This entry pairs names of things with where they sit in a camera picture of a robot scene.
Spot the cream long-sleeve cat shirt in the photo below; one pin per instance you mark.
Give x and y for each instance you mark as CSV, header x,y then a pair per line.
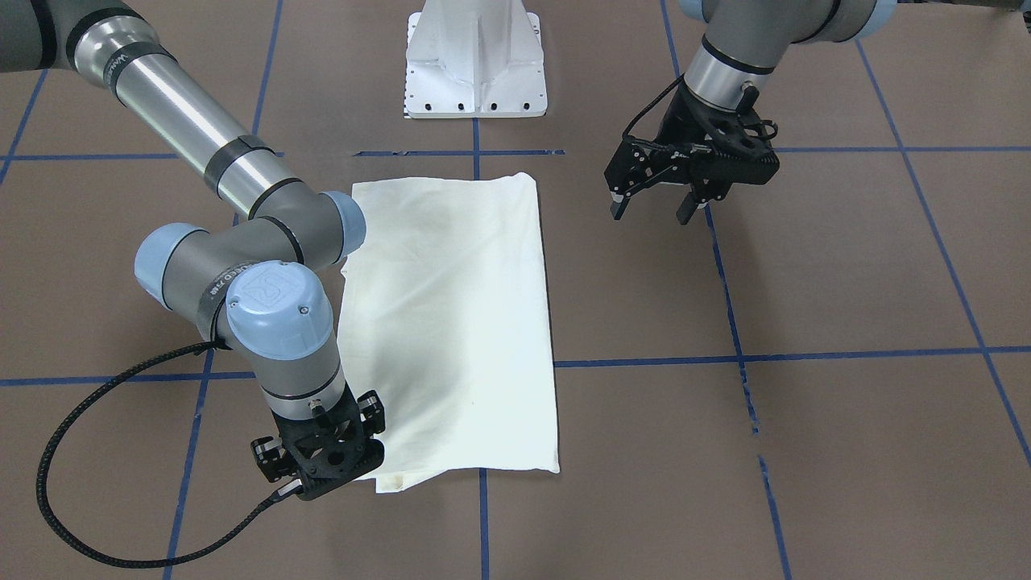
x,y
445,314

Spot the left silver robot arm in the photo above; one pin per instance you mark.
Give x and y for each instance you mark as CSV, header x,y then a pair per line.
x,y
745,41

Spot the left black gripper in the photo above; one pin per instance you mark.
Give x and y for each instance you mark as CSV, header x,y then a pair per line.
x,y
675,123

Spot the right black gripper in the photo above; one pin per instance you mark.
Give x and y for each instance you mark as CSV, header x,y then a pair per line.
x,y
265,453

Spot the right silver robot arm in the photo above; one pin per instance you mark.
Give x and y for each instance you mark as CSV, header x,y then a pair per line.
x,y
253,288

